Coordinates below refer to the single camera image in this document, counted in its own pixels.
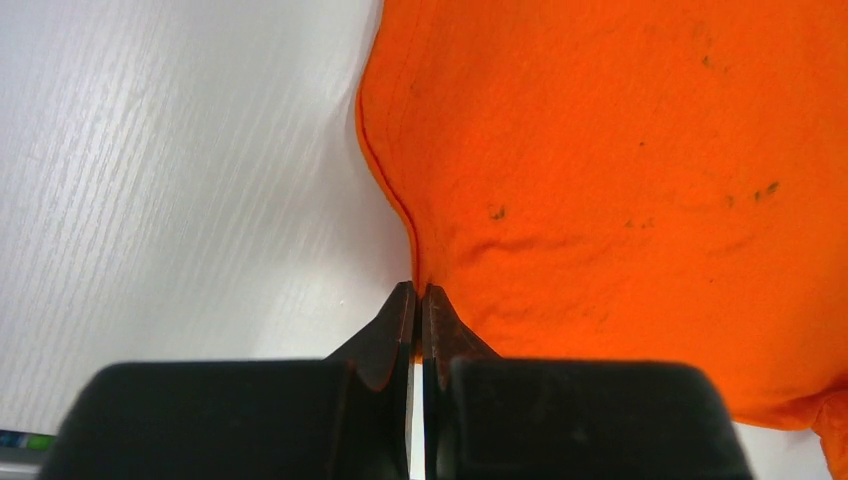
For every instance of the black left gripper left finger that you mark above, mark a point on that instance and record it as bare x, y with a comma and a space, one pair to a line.
344, 416

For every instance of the orange t shirt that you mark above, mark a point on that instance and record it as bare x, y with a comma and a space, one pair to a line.
658, 180

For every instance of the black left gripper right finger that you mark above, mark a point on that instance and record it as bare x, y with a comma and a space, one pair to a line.
492, 417

